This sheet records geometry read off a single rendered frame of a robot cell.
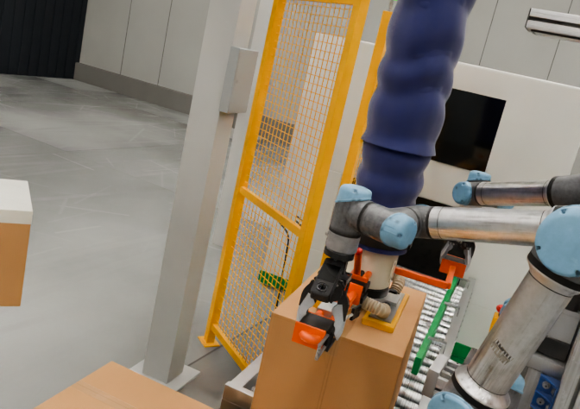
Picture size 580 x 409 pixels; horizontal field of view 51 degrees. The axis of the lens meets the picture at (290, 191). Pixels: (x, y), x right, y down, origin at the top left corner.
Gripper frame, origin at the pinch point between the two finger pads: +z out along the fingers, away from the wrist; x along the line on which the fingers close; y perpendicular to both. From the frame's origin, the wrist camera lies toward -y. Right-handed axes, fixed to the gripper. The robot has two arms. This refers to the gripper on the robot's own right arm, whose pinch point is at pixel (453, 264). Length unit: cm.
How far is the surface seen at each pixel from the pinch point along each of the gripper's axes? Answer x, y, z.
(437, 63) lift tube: -20, 38, -67
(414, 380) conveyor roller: -2, -39, 68
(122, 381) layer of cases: -99, 47, 65
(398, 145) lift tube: -25, 40, -42
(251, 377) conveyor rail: -59, 21, 60
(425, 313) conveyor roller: -6, -120, 67
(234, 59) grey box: -116, -36, -52
